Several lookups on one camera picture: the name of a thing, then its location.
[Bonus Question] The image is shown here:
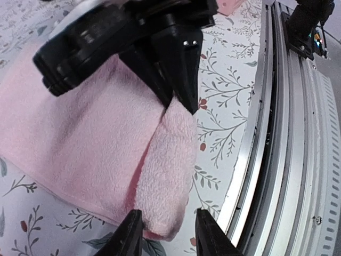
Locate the pink plastic basket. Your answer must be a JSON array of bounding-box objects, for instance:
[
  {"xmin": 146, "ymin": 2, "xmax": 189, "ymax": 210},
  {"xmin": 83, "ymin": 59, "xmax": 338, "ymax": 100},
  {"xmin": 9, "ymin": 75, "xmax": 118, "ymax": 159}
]
[{"xmin": 217, "ymin": 0, "xmax": 244, "ymax": 16}]

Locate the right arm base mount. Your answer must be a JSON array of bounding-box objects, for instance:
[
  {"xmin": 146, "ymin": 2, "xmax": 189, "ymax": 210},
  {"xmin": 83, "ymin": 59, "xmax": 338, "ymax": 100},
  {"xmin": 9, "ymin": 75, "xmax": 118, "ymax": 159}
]
[{"xmin": 281, "ymin": 0, "xmax": 335, "ymax": 60}]

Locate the aluminium front rail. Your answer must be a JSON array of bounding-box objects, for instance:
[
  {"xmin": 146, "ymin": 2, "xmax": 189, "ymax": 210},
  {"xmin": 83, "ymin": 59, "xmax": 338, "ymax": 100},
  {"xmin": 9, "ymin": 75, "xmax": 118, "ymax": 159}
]
[{"xmin": 217, "ymin": 1, "xmax": 340, "ymax": 255}]

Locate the pink towel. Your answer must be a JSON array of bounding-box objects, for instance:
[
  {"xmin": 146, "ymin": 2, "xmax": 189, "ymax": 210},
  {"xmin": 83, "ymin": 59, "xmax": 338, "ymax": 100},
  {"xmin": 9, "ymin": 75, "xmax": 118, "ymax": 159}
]
[{"xmin": 1, "ymin": 43, "xmax": 197, "ymax": 241}]

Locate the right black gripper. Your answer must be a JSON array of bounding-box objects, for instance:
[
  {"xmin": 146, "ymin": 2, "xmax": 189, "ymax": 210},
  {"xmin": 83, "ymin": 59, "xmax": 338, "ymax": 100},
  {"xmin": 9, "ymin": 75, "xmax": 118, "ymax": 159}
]
[{"xmin": 33, "ymin": 1, "xmax": 216, "ymax": 114}]

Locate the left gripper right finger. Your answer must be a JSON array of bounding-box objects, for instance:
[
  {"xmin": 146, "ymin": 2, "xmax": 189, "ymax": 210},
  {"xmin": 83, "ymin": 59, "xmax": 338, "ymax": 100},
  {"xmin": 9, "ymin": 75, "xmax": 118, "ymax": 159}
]
[{"xmin": 195, "ymin": 209, "xmax": 243, "ymax": 256}]

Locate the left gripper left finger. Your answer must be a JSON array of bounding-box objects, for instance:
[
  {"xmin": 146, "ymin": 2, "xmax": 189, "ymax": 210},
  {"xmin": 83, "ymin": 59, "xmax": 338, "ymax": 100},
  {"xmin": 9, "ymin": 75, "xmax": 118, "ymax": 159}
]
[{"xmin": 94, "ymin": 210, "xmax": 143, "ymax": 256}]

